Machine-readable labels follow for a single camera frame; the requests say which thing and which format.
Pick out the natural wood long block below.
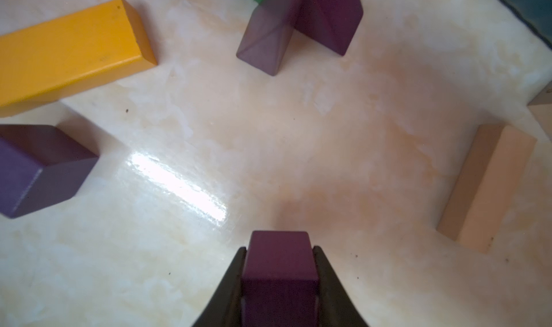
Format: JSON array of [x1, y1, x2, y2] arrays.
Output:
[[436, 124, 536, 253]]

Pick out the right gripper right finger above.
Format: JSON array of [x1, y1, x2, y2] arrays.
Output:
[[313, 246, 369, 327]]

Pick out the teal plastic storage bin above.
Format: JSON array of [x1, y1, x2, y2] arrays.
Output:
[[499, 0, 552, 49]]

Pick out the natural wood plank block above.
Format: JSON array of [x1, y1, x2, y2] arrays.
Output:
[[527, 81, 552, 140]]

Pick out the purple rectangular block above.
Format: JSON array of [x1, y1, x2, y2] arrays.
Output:
[[295, 0, 364, 56]]

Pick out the yellow long block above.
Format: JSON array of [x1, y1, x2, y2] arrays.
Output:
[[1, 0, 158, 117]]

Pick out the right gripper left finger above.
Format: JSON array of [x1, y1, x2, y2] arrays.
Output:
[[193, 247, 247, 327]]

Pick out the purple cube block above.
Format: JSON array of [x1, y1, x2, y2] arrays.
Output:
[[1, 124, 99, 219], [237, 0, 302, 76], [241, 231, 319, 326]]

